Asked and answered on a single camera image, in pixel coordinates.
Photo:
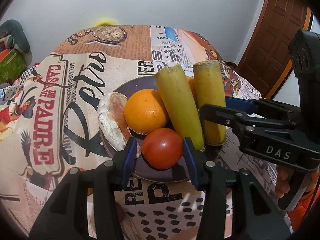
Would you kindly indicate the large orange right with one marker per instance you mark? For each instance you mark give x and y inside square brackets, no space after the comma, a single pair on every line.
[191,83]

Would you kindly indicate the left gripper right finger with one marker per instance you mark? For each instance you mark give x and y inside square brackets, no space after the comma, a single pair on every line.
[254,214]

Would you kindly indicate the yellow foam chair back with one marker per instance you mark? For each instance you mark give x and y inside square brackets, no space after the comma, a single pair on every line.
[104,22]

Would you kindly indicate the large orange left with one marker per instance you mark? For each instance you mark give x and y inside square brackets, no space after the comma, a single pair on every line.
[145,111]

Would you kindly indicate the retro printed tablecloth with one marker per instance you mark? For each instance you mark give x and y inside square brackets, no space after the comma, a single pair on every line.
[50,124]

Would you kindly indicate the green storage box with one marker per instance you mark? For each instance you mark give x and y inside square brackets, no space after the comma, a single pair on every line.
[12,65]

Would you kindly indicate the peeled pomelo segment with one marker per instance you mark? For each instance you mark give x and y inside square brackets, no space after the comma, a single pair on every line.
[114,130]

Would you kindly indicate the right human hand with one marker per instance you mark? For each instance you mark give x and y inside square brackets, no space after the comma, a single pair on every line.
[282,184]

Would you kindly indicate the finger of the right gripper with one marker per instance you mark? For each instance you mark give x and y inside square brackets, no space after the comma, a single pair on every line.
[266,108]
[241,121]

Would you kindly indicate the brown wooden door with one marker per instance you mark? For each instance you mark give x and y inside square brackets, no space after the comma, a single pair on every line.
[266,61]

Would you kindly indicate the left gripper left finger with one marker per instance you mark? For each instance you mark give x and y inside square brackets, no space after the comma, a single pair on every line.
[64,216]

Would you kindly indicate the large orange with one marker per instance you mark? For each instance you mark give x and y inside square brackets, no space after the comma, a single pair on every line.
[145,111]
[191,83]

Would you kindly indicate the small tangerine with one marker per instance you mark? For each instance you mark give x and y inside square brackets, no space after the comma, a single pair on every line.
[89,190]

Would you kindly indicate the red tomato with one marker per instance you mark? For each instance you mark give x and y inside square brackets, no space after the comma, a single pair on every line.
[162,148]

